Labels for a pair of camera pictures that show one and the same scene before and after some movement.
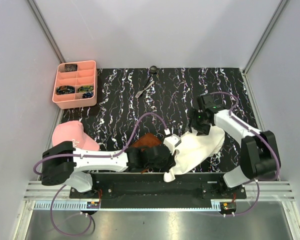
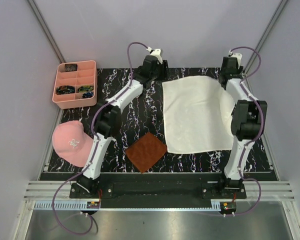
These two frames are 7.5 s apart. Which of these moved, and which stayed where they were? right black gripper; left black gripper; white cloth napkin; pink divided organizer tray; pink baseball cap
Moved: right black gripper; white cloth napkin; left black gripper
Stayed: pink divided organizer tray; pink baseball cap
